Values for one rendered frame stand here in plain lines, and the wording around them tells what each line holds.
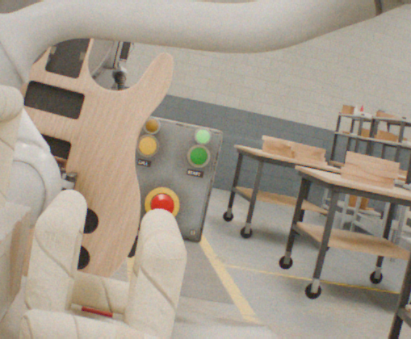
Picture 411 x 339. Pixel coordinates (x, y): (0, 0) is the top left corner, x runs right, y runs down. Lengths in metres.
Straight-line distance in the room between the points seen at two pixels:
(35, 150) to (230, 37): 0.25
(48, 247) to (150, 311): 0.09
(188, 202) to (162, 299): 1.05
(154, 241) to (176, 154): 1.04
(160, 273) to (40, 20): 0.47
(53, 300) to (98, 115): 0.76
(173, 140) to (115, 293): 0.88
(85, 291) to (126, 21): 0.35
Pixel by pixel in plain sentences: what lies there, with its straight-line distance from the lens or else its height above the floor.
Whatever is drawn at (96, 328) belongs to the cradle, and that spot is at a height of 0.97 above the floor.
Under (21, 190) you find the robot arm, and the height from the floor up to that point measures 1.03.
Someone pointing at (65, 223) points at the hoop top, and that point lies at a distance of 0.70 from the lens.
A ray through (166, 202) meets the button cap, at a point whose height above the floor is 0.98.
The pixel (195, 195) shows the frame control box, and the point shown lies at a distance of 1.74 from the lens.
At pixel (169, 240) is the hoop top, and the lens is 0.70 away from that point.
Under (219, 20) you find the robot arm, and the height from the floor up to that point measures 1.25.
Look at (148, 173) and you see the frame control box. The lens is 1.74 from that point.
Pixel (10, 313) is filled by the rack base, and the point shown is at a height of 0.94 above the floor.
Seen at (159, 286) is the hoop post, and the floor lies 1.02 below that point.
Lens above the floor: 1.14
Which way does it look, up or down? 3 degrees down
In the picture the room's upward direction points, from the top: 12 degrees clockwise
